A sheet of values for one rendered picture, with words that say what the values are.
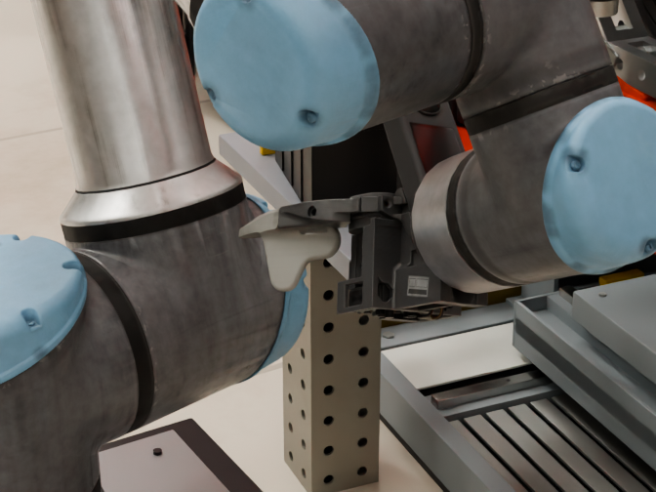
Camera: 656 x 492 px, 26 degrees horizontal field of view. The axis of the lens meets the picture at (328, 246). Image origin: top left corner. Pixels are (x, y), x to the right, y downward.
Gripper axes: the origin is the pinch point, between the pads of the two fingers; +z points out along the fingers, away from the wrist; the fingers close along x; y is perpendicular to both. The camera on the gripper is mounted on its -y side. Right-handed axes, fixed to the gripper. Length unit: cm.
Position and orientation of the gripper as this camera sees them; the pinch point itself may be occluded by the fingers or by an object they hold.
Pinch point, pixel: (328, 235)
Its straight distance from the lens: 109.6
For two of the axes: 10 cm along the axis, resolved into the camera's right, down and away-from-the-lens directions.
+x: 8.9, 1.0, 4.4
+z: -4.5, 1.3, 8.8
